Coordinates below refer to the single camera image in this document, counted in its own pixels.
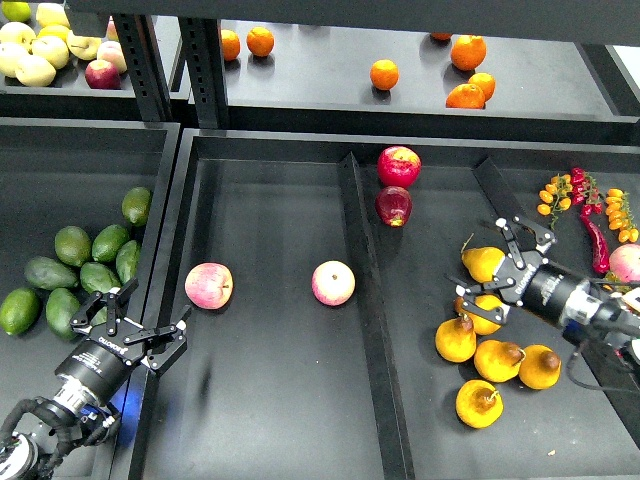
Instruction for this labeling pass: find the dark red apple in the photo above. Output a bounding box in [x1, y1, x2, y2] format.
[375, 186, 413, 228]

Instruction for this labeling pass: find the yellow pear right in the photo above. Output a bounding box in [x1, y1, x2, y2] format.
[518, 344, 562, 390]

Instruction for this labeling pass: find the pink apple left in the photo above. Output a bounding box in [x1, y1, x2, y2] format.
[184, 262, 233, 310]

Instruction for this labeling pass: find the red apple on shelf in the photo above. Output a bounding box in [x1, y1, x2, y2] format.
[85, 59, 121, 90]

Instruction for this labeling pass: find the black shelf post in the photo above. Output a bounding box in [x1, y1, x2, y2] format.
[178, 17, 230, 130]

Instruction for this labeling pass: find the pink apple centre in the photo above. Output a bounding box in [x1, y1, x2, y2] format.
[311, 260, 355, 307]

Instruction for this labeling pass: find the pale yellow apple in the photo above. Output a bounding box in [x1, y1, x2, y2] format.
[15, 55, 56, 87]

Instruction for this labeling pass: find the orange centre shelf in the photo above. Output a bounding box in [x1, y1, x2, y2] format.
[369, 59, 400, 91]

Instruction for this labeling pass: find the orange on shelf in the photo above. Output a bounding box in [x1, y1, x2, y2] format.
[246, 26, 275, 57]

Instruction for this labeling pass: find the yellow pear left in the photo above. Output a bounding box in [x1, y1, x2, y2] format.
[435, 314, 477, 363]

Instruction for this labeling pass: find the green avocado top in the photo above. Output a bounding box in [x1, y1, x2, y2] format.
[121, 186, 152, 227]

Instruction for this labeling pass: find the orange cherry tomato vine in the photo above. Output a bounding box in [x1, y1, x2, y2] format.
[536, 174, 573, 230]

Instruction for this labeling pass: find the yellow pear middle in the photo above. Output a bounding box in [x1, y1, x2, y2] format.
[454, 294, 503, 336]

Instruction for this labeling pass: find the green avocado lower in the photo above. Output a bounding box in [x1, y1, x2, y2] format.
[45, 288, 80, 340]

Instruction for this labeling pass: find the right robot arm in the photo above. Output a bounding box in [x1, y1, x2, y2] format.
[451, 216, 639, 357]

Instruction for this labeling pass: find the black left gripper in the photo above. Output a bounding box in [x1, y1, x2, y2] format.
[53, 278, 192, 408]

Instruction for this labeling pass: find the black centre tray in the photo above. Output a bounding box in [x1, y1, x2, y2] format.
[140, 130, 639, 479]

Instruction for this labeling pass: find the black left tray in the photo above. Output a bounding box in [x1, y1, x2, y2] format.
[1, 118, 181, 479]

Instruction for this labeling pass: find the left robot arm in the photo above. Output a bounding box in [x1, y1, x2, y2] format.
[1, 279, 192, 479]

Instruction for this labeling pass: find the red chili pepper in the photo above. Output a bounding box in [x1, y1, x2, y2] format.
[580, 204, 610, 275]

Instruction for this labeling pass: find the orange front right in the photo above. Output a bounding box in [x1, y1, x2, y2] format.
[445, 83, 486, 109]

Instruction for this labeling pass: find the pink peach right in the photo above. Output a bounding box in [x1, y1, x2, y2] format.
[609, 244, 640, 282]

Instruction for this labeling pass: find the yellow pear brown stem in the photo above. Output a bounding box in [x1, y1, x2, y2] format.
[455, 379, 504, 429]

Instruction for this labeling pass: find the dark avocado lying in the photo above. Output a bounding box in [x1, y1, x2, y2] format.
[24, 256, 79, 291]

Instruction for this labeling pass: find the bright red apple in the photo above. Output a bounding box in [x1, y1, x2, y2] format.
[377, 146, 422, 189]

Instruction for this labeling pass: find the dark green avocado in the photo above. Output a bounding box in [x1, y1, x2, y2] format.
[79, 262, 121, 294]

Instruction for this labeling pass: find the large orange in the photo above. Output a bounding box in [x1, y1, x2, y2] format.
[450, 35, 487, 71]

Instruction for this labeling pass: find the pink apple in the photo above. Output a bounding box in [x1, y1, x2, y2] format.
[311, 260, 355, 307]
[184, 262, 233, 310]

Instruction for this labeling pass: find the orange small right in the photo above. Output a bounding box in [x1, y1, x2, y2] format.
[468, 72, 496, 102]

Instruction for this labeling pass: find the orange behind post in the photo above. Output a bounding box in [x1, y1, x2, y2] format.
[220, 29, 241, 62]

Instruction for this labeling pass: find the yellow pear top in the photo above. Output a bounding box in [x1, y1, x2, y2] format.
[460, 234, 506, 283]

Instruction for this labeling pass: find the black tray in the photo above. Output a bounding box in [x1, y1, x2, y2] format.
[140, 130, 639, 479]
[1, 118, 181, 479]

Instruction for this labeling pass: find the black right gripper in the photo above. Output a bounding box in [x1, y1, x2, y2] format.
[453, 215, 595, 325]

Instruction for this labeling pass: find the bright green avocado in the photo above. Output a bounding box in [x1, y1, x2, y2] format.
[1, 287, 41, 336]

